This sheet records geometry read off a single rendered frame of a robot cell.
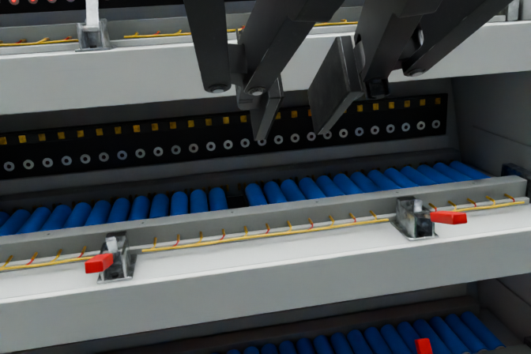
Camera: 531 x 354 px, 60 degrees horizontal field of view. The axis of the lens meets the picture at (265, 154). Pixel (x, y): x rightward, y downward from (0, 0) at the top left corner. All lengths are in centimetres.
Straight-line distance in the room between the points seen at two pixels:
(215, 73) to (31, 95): 25
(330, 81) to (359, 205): 23
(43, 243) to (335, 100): 30
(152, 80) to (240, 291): 19
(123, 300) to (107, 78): 18
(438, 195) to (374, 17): 32
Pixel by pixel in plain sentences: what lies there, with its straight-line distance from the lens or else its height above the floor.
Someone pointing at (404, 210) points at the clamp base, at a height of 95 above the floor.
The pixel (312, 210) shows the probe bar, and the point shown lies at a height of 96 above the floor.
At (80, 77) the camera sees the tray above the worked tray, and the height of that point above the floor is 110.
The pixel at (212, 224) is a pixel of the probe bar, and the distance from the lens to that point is 43.
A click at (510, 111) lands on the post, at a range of 59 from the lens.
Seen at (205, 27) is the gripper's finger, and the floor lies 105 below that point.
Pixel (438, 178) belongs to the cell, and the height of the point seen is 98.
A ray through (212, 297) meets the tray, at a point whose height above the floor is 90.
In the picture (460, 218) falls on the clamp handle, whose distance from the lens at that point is 38.
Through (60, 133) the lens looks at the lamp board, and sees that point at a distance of 56.
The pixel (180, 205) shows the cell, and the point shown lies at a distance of 48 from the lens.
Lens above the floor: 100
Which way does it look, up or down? 2 degrees up
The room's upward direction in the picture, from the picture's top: 6 degrees counter-clockwise
